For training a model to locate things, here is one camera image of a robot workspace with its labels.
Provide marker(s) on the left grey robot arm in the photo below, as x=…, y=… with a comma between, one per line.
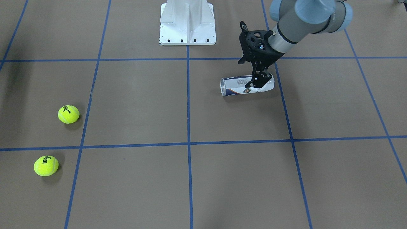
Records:
x=295, y=20

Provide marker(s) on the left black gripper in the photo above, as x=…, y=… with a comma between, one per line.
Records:
x=270, y=54

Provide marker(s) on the clear tennis ball can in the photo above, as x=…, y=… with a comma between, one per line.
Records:
x=236, y=85

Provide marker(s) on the yellow tennis ball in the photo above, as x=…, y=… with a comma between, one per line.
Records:
x=46, y=166
x=68, y=114

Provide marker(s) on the white metal base plate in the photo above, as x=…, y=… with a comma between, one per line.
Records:
x=187, y=22

